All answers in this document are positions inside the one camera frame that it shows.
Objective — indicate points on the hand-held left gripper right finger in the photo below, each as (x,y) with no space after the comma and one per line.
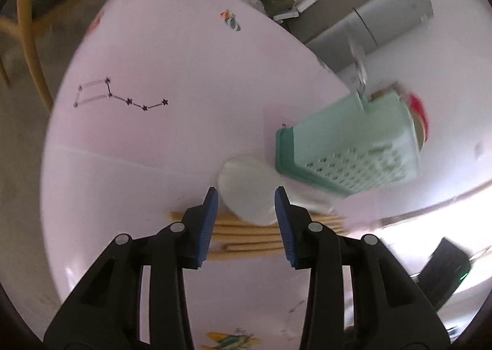
(284,227)

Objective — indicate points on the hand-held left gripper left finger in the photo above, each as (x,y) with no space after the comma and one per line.
(205,227)

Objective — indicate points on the wooden chopstick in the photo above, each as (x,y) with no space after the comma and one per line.
(177,216)
(250,246)
(246,237)

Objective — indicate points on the mint green utensil holder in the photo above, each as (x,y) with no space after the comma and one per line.
(346,142)

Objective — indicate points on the pink printed tablecloth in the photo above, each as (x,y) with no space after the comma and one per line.
(153,161)

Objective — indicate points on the grey refrigerator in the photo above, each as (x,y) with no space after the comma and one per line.
(369,16)

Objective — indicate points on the wooden chair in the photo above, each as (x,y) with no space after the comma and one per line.
(29,27)

